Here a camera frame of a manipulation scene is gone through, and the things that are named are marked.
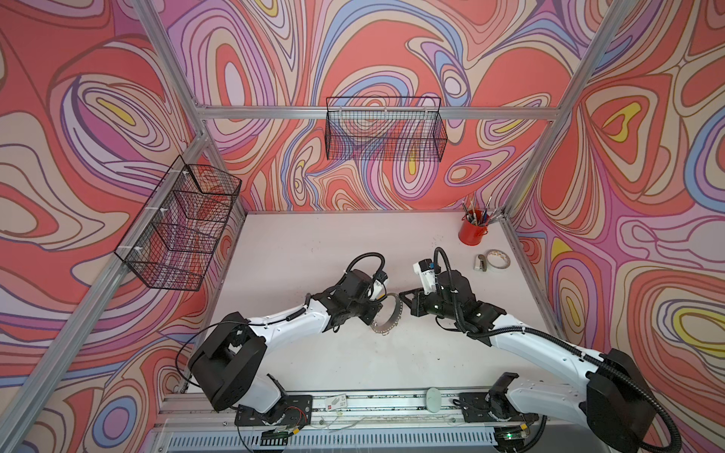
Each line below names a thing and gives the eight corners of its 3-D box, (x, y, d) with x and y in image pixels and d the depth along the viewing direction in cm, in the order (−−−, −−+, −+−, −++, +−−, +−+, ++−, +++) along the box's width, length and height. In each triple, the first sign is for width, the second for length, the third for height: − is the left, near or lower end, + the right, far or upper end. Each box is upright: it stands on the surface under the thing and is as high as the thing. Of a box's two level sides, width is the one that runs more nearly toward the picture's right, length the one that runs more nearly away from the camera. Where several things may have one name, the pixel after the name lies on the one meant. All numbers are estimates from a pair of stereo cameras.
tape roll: (489, 268, 105) (492, 264, 103) (484, 252, 110) (486, 248, 108) (509, 268, 105) (512, 264, 103) (503, 252, 110) (506, 248, 108)
